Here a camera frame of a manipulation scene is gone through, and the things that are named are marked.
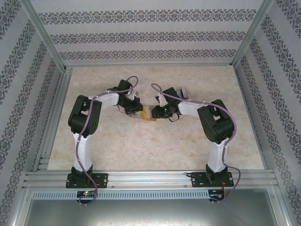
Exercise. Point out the right aluminium side rail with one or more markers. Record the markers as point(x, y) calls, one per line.
point(254, 117)

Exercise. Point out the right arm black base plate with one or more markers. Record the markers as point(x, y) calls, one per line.
point(197, 180)

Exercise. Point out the grey metal sheet panel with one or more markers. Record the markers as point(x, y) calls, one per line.
point(150, 212)

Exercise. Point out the left aluminium frame post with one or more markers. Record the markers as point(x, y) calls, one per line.
point(48, 37)

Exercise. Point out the blue grey credit card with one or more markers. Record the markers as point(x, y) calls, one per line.
point(136, 115)

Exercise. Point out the aluminium mounting rail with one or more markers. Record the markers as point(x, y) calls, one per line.
point(145, 179)

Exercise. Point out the orange card holder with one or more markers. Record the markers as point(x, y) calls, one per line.
point(147, 115)

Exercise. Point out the aluminium side rail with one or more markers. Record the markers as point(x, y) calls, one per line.
point(254, 117)
point(48, 141)

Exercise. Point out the right aluminium frame post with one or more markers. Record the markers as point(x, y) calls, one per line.
point(254, 35)

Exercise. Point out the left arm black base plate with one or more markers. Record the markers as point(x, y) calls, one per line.
point(102, 180)

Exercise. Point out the left aluminium side rail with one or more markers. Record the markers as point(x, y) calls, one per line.
point(48, 141)

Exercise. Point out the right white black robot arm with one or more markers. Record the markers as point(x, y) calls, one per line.
point(217, 157)

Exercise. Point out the stack of credit cards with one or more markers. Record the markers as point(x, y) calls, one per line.
point(183, 93)

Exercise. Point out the aluminium frame post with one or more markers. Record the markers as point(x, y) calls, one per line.
point(254, 35)
point(48, 37)

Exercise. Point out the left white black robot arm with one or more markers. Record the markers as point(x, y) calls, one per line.
point(83, 153)

